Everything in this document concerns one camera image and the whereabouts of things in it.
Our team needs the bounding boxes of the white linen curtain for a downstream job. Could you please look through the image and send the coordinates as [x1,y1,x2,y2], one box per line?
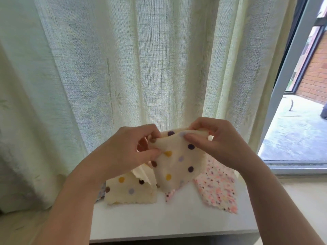
[0,0,298,212]

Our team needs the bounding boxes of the white sliding door frame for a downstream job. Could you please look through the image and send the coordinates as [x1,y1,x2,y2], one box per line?
[255,0,327,174]

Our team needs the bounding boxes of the person's left forearm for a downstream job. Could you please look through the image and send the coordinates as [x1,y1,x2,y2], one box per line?
[33,166,110,245]

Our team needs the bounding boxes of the pile of grey cloths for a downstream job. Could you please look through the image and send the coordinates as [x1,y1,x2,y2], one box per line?
[96,183,106,201]

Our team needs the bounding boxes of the white table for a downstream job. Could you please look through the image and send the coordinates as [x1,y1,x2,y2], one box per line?
[89,173,260,245]

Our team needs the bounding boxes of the person's left hand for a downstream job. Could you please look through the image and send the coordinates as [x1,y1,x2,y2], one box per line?
[82,124,164,183]

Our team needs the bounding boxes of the dark balcony window frame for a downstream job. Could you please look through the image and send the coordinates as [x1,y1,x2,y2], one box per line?
[285,15,327,95]

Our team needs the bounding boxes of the person's right forearm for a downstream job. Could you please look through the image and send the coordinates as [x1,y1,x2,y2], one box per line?
[240,160,325,245]

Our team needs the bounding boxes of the person's right hand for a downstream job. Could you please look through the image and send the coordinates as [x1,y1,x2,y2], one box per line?
[184,117,254,174]

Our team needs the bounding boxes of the pink floral cloths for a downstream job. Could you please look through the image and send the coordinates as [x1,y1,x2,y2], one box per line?
[165,156,239,214]

